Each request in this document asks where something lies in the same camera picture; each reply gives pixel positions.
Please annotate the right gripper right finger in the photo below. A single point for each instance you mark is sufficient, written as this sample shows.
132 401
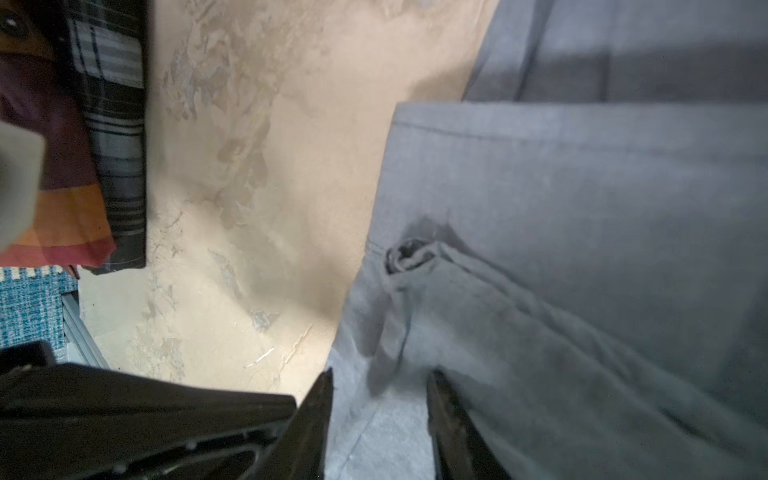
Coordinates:
459 450

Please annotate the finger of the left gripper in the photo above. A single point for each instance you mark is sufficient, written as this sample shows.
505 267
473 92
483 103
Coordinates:
69 421

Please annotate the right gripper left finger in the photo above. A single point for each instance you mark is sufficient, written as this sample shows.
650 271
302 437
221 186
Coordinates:
299 451

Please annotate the grey long sleeve shirt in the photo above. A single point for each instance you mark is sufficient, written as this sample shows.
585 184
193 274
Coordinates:
580 246

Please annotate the folded plaid flannel shirt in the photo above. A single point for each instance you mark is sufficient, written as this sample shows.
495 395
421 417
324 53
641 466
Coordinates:
70 226

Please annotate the dark checked folded shirt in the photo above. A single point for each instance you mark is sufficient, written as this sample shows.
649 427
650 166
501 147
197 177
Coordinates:
106 42

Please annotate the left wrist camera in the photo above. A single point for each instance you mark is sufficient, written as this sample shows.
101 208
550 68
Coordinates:
22 157

